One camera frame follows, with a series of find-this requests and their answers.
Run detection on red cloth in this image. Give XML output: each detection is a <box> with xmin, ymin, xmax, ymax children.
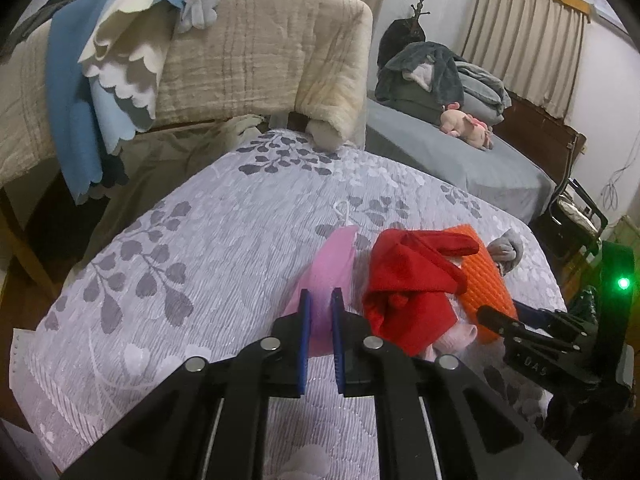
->
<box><xmin>362</xmin><ymin>229</ymin><xmax>481</xmax><ymax>357</ymax></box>

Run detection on orange quilted pouch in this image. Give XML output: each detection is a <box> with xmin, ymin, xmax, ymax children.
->
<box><xmin>440</xmin><ymin>224</ymin><xmax>519</xmax><ymax>345</ymax></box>

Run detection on bin with black bag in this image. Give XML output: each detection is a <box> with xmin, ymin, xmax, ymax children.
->
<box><xmin>567</xmin><ymin>284</ymin><xmax>603</xmax><ymax>331</ymax></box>

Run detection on khaki cloth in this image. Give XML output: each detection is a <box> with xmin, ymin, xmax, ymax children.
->
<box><xmin>89</xmin><ymin>114</ymin><xmax>267</xmax><ymax>262</ymax></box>

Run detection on light blue scalloped cloth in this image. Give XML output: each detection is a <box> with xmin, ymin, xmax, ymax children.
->
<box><xmin>91</xmin><ymin>79</ymin><xmax>157</xmax><ymax>157</ymax></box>

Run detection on folded grey duvets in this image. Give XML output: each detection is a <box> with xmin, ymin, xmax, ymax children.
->
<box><xmin>451</xmin><ymin>60</ymin><xmax>513</xmax><ymax>124</ymax></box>

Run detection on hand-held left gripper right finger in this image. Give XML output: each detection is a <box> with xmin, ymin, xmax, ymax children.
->
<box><xmin>331</xmin><ymin>288</ymin><xmax>581</xmax><ymax>480</ymax></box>

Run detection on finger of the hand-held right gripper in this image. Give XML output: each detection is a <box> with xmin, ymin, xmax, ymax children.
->
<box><xmin>476</xmin><ymin>304</ymin><xmax>576</xmax><ymax>357</ymax></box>
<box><xmin>514</xmin><ymin>300</ymin><xmax>598</xmax><ymax>343</ymax></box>

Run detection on beige quilted blanket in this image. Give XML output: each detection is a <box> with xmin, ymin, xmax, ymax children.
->
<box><xmin>0</xmin><ymin>0</ymin><xmax>374</xmax><ymax>187</ymax></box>

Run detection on white chair cushion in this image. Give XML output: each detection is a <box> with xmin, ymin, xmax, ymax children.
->
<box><xmin>557</xmin><ymin>195</ymin><xmax>602</xmax><ymax>234</ymax></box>

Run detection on pink face mask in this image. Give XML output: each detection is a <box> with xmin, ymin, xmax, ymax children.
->
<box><xmin>284</xmin><ymin>200</ymin><xmax>362</xmax><ymax>357</ymax></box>

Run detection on bed with grey sheet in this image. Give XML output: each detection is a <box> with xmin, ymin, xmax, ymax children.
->
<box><xmin>365</xmin><ymin>97</ymin><xmax>557</xmax><ymax>225</ymax></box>

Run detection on dark coat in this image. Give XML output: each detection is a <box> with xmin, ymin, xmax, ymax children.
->
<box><xmin>377</xmin><ymin>17</ymin><xmax>427</xmax><ymax>69</ymax></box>

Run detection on dark wooden headboard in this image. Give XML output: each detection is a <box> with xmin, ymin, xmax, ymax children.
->
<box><xmin>492</xmin><ymin>92</ymin><xmax>587</xmax><ymax>202</ymax></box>

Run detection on grey sock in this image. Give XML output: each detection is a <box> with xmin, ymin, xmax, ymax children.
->
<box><xmin>487</xmin><ymin>228</ymin><xmax>525</xmax><ymax>275</ymax></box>

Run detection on dark wooden coat rack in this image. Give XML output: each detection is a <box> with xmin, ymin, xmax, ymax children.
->
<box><xmin>410</xmin><ymin>0</ymin><xmax>432</xmax><ymax>28</ymax></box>

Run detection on beige pleated curtain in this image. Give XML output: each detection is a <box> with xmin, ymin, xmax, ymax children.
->
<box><xmin>459</xmin><ymin>0</ymin><xmax>587</xmax><ymax>122</ymax></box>

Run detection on black metal frame chair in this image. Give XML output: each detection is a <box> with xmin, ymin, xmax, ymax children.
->
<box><xmin>529</xmin><ymin>177</ymin><xmax>609</xmax><ymax>267</ymax></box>

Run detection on grey floral quilt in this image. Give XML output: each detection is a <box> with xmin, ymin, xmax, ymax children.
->
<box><xmin>22</xmin><ymin>128</ymin><xmax>569</xmax><ymax>480</ymax></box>

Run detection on hanging wall cables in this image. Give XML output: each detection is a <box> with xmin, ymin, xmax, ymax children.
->
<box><xmin>599</xmin><ymin>159</ymin><xmax>632</xmax><ymax>212</ymax></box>

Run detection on light pink sock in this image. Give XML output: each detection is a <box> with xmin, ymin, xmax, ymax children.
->
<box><xmin>424</xmin><ymin>322</ymin><xmax>479</xmax><ymax>362</ymax></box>

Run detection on white scalloped cloth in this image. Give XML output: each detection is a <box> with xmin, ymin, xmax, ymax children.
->
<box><xmin>79</xmin><ymin>0</ymin><xmax>222</xmax><ymax>112</ymax></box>

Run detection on wooden chair frame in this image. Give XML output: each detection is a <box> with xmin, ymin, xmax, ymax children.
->
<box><xmin>0</xmin><ymin>184</ymin><xmax>57</xmax><ymax>302</ymax></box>

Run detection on dark grey fleece blanket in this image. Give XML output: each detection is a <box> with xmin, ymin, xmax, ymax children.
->
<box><xmin>374</xmin><ymin>41</ymin><xmax>466</xmax><ymax>114</ymax></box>

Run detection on pink plush toy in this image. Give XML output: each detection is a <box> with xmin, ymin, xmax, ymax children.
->
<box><xmin>439</xmin><ymin>102</ymin><xmax>495</xmax><ymax>151</ymax></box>

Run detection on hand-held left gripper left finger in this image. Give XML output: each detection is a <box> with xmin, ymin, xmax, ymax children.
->
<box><xmin>60</xmin><ymin>289</ymin><xmax>314</xmax><ymax>480</ymax></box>

